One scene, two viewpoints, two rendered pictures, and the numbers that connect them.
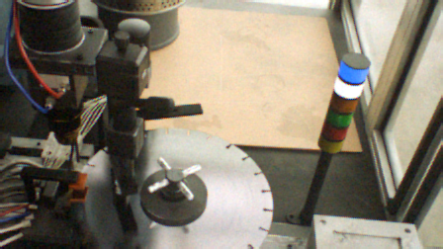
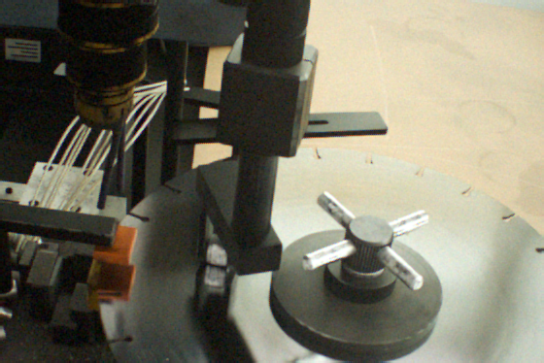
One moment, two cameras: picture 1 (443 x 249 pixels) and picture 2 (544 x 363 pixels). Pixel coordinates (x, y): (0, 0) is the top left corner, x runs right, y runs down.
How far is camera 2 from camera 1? 0.32 m
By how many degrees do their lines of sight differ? 7
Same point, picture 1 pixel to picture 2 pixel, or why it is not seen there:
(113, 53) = not seen: outside the picture
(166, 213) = (347, 329)
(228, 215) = (496, 338)
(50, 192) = (45, 277)
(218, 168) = (453, 236)
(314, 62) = not seen: outside the picture
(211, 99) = (369, 139)
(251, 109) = (458, 162)
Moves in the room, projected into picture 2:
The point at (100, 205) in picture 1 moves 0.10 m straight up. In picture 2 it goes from (171, 305) to (179, 172)
